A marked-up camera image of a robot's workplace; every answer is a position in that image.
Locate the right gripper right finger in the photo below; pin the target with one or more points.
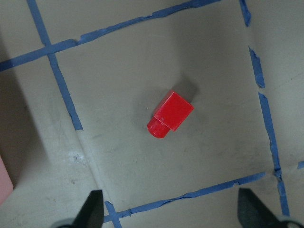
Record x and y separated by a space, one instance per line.
253 213

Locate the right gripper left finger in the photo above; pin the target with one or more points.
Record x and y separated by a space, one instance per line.
91 214

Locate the red toy block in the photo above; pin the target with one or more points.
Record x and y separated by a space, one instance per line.
169 114

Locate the pink plastic box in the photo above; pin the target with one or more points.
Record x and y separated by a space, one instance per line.
6 186

